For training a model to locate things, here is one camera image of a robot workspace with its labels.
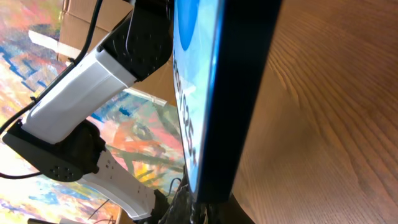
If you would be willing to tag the blue Galaxy smartphone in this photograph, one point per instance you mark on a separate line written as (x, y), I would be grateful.
(220, 51)

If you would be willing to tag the brown cardboard box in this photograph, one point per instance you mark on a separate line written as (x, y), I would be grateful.
(138, 34)

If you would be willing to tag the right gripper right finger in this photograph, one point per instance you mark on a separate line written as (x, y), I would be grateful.
(230, 212)

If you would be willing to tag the colourful painted floor mat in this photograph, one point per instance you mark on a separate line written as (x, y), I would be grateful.
(93, 140)

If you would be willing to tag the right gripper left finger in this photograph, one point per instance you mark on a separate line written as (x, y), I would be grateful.
(183, 210)

